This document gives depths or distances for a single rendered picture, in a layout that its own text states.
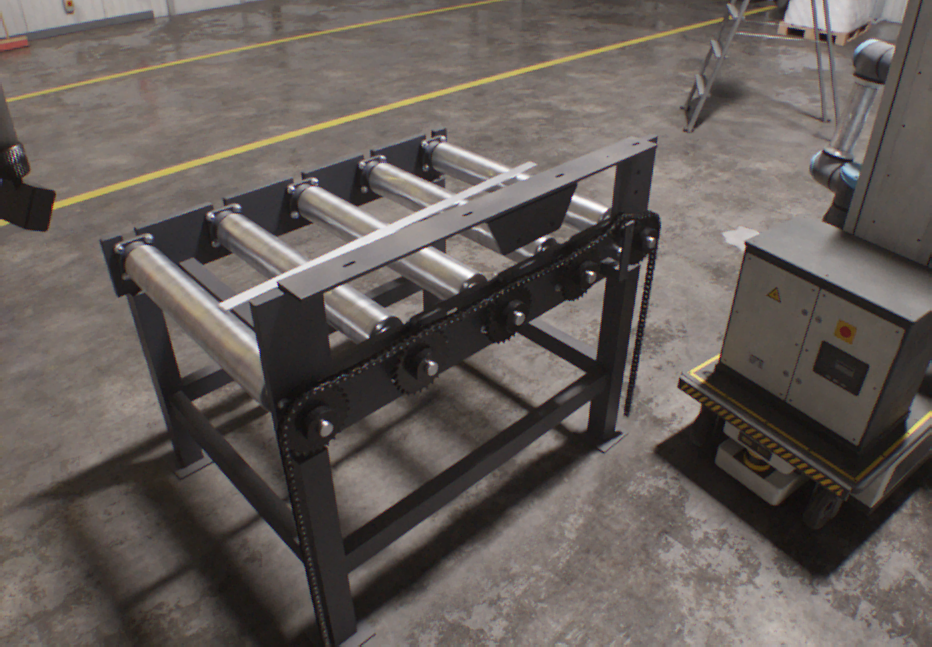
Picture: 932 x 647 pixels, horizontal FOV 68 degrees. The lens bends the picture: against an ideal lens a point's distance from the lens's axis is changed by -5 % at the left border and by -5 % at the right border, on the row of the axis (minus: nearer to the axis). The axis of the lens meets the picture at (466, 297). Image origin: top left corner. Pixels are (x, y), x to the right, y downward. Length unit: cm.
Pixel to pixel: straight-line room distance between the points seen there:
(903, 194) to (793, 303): 51
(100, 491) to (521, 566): 149
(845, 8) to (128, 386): 854
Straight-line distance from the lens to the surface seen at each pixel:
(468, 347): 187
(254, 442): 282
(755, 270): 241
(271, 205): 249
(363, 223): 220
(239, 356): 171
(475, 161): 263
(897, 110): 255
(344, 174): 262
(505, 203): 170
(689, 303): 362
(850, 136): 290
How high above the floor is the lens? 190
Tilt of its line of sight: 33 degrees down
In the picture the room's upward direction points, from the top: straight up
